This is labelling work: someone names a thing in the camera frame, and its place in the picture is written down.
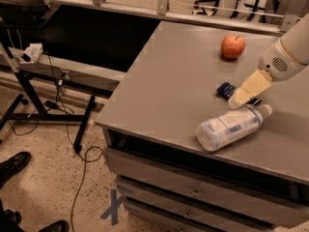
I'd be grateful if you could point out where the metal railing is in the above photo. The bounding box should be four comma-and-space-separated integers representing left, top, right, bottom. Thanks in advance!
0, 0, 309, 36

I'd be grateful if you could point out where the black metal stand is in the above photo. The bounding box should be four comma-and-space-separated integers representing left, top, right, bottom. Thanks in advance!
0, 42, 97, 154

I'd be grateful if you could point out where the dark tray shelf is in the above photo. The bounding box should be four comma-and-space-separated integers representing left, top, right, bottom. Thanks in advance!
0, 0, 53, 26

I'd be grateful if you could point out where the clear plastic water bottle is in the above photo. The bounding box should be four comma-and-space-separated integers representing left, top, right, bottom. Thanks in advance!
196, 104, 272, 152

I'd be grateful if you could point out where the blue rxbar blueberry wrapper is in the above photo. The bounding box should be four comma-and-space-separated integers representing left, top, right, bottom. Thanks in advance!
216, 82, 262, 105

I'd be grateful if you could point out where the grey drawer cabinet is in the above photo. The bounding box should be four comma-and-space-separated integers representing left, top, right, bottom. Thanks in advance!
97, 22, 309, 232

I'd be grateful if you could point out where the white device on stand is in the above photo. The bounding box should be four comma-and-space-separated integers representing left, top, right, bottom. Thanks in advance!
20, 43, 42, 64

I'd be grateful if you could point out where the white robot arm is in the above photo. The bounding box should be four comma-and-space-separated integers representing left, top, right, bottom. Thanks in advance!
228, 14, 309, 108

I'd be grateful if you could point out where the black floor cable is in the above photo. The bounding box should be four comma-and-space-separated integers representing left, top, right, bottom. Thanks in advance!
0, 53, 104, 232

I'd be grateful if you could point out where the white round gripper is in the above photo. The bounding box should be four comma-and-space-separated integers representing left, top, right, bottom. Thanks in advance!
228, 38, 306, 109

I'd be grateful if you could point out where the red apple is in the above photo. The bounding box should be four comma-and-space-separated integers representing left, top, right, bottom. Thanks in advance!
220, 35, 245, 60

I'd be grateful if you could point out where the black shoe lower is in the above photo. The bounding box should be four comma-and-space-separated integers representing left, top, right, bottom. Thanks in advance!
39, 220, 69, 232

